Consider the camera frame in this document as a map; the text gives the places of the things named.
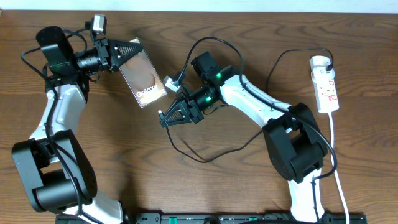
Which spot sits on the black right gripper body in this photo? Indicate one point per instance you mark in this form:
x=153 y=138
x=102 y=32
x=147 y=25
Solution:
x=193 y=106

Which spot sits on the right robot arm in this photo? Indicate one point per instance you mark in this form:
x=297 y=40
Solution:
x=293 y=140

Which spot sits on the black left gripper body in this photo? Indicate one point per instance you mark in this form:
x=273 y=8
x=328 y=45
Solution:
x=104 y=53

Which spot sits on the white USB charger adapter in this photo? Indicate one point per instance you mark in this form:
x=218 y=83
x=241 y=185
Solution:
x=320 y=64

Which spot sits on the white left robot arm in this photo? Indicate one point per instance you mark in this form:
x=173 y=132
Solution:
x=55 y=172

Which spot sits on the white power strip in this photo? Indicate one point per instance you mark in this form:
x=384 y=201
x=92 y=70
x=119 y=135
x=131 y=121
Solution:
x=325 y=90

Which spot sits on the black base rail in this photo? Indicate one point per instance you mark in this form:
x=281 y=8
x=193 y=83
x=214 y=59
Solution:
x=156 y=218

